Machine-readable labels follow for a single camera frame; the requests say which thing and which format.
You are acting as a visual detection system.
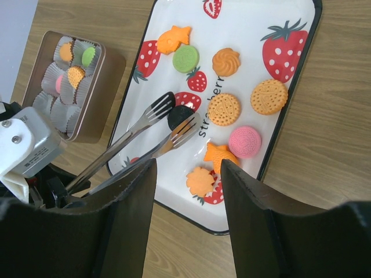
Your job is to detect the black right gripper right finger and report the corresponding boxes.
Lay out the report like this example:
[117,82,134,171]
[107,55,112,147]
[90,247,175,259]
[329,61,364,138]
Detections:
[221,160,370,277]

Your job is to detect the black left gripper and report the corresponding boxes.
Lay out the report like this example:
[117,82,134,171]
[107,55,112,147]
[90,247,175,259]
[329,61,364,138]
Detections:
[26,163,88,209]

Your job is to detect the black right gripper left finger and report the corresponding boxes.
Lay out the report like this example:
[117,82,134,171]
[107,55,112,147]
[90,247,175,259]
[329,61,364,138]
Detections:
[1,159,157,277]

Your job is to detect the orange flower cookie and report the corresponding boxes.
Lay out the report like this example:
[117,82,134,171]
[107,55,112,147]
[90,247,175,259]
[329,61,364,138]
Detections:
[186,167,214,197]

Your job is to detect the pink sandwich cookie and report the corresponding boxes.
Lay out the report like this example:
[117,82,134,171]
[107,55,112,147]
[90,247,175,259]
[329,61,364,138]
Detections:
[55,75,63,94]
[228,126,261,159]

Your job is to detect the round biscuit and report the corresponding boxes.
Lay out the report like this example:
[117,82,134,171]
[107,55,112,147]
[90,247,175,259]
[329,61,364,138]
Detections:
[208,93,242,126]
[67,66,85,89]

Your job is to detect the metal serving tongs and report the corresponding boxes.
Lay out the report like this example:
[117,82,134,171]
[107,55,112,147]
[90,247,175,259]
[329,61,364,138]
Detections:
[67,92,201,196]

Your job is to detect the orange fish cookie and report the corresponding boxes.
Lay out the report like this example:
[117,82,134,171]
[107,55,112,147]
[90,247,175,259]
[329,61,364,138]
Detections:
[59,42,73,62]
[157,25,192,55]
[203,142,240,174]

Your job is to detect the black sandwich cookie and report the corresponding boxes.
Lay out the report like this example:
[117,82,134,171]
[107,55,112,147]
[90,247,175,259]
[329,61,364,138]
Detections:
[168,105,194,130]

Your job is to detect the orange swirl cookie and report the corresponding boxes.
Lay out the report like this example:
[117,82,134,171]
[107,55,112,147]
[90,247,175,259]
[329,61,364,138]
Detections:
[212,48,241,77]

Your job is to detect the green round cookie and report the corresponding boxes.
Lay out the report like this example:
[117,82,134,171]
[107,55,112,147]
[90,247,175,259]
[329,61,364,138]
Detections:
[81,46,96,67]
[173,45,199,73]

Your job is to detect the orange chocolate chip cookie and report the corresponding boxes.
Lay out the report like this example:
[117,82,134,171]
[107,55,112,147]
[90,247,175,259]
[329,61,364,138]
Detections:
[161,119,197,153]

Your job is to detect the gold cookie tin box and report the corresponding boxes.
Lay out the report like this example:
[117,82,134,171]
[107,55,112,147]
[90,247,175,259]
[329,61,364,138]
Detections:
[22,31,126,143]

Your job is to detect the round biscuit right edge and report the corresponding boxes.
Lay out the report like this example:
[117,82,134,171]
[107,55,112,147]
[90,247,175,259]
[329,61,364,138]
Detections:
[250,79,288,115]

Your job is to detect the white strawberry tray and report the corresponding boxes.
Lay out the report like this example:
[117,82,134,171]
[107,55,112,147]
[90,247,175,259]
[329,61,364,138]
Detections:
[110,1,323,235]

